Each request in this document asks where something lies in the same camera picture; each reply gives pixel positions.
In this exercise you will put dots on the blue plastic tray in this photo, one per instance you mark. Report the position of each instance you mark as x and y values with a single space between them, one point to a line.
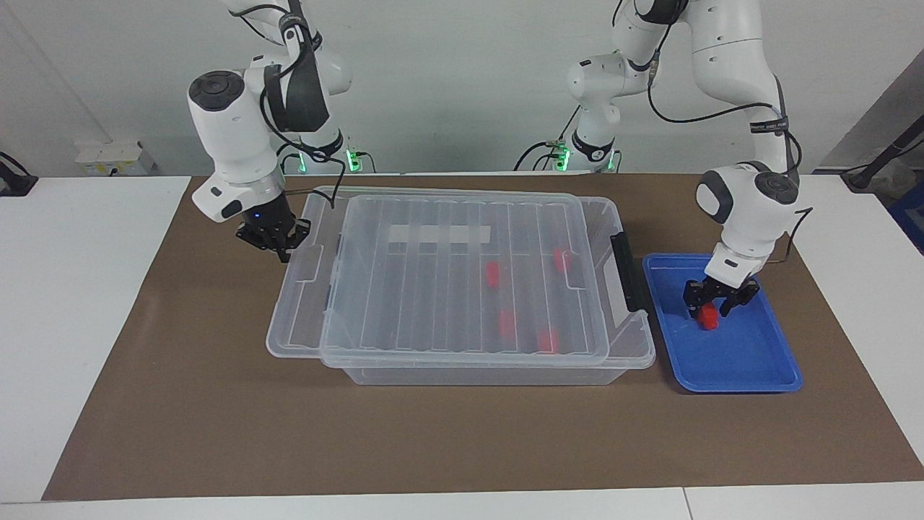
736 354

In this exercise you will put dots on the blue crate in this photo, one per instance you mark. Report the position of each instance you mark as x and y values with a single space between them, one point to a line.
911 217

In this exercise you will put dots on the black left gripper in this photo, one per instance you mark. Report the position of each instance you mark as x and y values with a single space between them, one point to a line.
722 290

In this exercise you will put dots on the clear ribbed box lid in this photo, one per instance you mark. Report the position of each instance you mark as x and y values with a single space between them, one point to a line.
433 289

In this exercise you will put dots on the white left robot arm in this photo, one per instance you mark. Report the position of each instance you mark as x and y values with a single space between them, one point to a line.
722 43

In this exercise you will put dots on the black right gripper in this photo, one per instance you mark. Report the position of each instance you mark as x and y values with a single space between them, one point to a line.
268 225

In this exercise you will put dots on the black stand pole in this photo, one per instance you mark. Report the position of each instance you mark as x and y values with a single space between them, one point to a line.
884 155

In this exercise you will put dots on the clear plastic storage box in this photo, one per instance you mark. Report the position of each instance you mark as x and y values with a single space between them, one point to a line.
469 375

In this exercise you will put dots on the white power box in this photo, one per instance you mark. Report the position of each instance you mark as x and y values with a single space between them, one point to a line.
112 157

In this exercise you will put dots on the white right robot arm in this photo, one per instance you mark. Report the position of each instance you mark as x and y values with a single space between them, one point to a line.
231 144

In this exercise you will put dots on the brown table mat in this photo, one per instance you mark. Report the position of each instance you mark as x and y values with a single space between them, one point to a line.
462 433

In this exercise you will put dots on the black box latch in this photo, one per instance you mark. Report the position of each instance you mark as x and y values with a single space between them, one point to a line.
628 274
330 297

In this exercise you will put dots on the red capped tube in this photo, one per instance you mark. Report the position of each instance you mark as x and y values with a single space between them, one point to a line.
548 340

